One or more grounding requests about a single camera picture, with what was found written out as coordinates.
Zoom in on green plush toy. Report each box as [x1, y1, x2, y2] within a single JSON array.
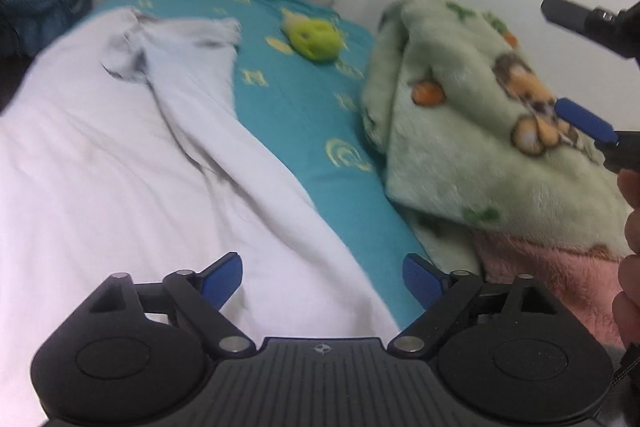
[[280, 8, 344, 64]]

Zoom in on teal patterned bed sheet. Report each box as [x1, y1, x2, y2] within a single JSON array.
[[92, 0, 431, 330]]

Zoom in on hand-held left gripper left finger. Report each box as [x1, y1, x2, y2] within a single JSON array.
[[88, 251, 257, 358]]

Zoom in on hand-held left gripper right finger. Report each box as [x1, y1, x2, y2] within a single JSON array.
[[387, 252, 572, 358]]

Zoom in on green printed fleece blanket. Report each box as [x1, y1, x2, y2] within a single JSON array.
[[361, 0, 632, 277]]

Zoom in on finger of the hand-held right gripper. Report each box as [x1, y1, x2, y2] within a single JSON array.
[[554, 98, 640, 174], [541, 0, 640, 68]]

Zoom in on pink fleece blanket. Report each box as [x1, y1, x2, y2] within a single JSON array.
[[472, 231, 626, 348]]

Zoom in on person's right hand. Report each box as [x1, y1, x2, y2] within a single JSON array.
[[612, 170, 640, 351]]

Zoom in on black braided cable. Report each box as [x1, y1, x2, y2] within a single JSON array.
[[609, 341, 640, 390]]

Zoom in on white bed sheet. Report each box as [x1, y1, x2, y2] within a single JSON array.
[[0, 5, 401, 427]]

